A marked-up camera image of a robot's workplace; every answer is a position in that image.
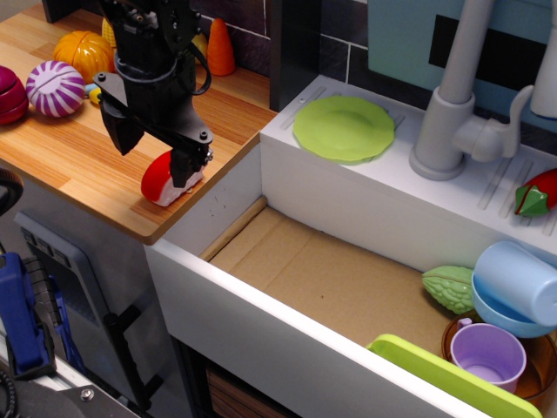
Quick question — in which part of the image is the green plastic plate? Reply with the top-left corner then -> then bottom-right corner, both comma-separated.
292,96 -> 395,165

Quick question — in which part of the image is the grey toy faucet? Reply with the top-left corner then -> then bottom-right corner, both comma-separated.
409,1 -> 534,181

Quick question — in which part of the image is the lime green plastic tray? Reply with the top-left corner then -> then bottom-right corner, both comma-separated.
366,334 -> 542,417

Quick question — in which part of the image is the orange toy pumpkin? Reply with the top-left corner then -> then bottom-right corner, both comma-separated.
52,30 -> 116,84

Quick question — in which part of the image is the orange toy carrot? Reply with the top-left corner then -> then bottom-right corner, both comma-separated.
207,18 -> 236,76

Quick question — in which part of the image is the yellow toy corn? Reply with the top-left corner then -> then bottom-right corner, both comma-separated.
101,18 -> 117,49

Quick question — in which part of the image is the red and white toy sushi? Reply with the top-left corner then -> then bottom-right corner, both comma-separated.
140,151 -> 205,207

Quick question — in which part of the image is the white toy sink basin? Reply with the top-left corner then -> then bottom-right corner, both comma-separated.
145,77 -> 556,417

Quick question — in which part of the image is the magenta toy vegetable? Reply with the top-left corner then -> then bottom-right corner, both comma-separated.
0,66 -> 29,125

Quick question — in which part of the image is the black oven door handle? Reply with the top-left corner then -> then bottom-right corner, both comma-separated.
103,305 -> 164,411

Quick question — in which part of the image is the blue plastic bowl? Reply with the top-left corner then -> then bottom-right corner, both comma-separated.
472,276 -> 556,339

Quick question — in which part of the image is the green toy bitter gourd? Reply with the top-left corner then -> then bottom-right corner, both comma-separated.
422,266 -> 473,314

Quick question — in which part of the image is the black cable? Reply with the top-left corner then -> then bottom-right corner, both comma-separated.
0,369 -> 18,418

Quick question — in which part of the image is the yellow toy banana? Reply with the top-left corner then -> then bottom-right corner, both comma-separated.
89,87 -> 102,105

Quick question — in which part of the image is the light blue plastic cup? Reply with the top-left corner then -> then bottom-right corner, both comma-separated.
473,241 -> 556,327

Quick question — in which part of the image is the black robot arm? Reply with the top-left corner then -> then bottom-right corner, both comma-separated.
94,1 -> 213,187

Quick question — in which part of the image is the white bottle at right edge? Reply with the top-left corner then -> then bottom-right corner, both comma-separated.
530,0 -> 556,119

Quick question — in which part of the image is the red toy pepper green stem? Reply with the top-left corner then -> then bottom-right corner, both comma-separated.
514,168 -> 556,218

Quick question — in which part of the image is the cardboard sheet in sink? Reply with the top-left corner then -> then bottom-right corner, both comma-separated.
202,207 -> 453,354

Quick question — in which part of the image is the blue clamp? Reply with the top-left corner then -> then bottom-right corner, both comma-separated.
1,253 -> 86,380

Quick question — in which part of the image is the brown transparent bowl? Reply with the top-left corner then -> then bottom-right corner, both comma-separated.
441,310 -> 556,415

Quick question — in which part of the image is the yellow toy potato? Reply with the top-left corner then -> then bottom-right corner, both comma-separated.
192,33 -> 208,65

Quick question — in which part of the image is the purple white striped toy onion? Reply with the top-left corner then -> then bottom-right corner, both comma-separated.
25,60 -> 85,118

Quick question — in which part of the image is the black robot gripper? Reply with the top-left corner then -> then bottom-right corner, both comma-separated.
94,44 -> 213,188

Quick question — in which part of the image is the purple plastic cup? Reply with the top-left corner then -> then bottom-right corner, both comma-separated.
450,318 -> 527,394

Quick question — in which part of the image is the light blue toy utensil handle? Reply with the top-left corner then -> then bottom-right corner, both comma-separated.
85,83 -> 98,96

